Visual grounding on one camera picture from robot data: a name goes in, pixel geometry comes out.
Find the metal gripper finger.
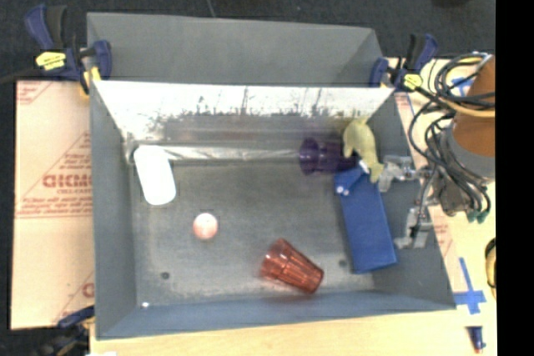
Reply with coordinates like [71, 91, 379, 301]
[376, 154, 414, 193]
[393, 205, 433, 250]

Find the yellow-green toy dolphin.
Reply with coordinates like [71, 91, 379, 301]
[341, 118, 385, 184]

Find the blue flat box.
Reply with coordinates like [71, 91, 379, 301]
[333, 166, 399, 275]

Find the purple clear plastic cup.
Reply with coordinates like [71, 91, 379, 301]
[298, 137, 360, 177]

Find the red clear plastic cup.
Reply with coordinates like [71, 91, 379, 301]
[259, 238, 325, 294]

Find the grey metal bin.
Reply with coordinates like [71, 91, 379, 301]
[86, 11, 457, 341]

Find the pink ball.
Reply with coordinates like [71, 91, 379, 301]
[192, 212, 219, 241]

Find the white plastic cup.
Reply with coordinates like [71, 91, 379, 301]
[133, 145, 178, 207]

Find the black cylinder on white bracket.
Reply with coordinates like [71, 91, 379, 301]
[483, 236, 497, 289]

